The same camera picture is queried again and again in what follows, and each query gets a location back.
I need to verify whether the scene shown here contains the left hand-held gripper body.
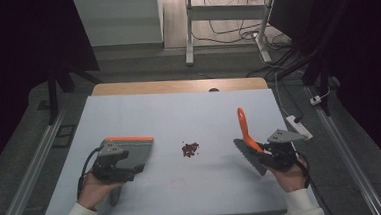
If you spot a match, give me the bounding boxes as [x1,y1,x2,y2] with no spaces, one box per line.
[89,138,138,186]

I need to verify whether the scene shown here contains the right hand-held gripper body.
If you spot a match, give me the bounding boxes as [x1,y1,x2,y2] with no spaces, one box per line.
[259,126,313,175]

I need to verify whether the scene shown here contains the grey dustpan with orange edge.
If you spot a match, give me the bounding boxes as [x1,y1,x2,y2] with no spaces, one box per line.
[103,134,158,208]

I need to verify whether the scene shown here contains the orange-handled grey brush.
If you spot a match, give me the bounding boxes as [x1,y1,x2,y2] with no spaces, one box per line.
[231,105,270,179]

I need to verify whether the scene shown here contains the pile of red crumbs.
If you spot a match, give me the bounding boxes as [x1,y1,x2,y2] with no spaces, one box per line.
[181,141,202,159]

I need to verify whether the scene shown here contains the person's left hand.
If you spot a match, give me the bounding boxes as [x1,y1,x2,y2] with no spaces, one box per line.
[76,170,127,212]

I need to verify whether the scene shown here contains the person's right hand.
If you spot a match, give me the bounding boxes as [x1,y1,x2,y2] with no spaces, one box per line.
[265,155,310,195]

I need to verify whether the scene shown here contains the white power strip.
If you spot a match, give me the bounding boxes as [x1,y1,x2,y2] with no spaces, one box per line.
[285,113,315,143]

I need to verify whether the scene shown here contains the small white adapter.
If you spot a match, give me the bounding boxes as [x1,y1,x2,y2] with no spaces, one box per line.
[309,94,324,106]

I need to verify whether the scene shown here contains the white table mat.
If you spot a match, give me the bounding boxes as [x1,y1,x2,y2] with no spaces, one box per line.
[34,81,320,215]

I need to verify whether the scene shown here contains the wooden table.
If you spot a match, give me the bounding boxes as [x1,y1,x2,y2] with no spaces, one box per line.
[90,73,270,101]

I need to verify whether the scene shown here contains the black metal stand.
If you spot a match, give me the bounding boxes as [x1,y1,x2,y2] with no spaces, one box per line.
[34,57,104,127]
[265,0,360,120]

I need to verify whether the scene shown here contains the white cabinet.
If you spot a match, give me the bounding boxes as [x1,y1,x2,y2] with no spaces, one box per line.
[73,0,167,49]

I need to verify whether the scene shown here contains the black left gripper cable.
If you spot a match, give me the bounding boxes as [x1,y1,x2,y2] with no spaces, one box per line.
[74,146,107,201]

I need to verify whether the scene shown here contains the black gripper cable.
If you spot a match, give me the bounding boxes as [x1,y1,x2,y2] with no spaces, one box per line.
[74,146,107,201]
[290,148,314,191]

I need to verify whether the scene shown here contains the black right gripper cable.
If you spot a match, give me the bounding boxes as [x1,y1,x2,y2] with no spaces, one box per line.
[290,148,314,191]

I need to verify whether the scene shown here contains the aluminium floor rail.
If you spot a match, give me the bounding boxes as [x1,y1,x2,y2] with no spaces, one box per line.
[304,81,381,215]
[0,106,75,215]

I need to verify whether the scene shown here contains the tangle of black floor cables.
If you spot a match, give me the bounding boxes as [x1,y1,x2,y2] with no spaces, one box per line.
[190,0,294,56]

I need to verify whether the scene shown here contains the white desk frame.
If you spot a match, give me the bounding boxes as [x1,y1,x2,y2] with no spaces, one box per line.
[181,0,281,69]

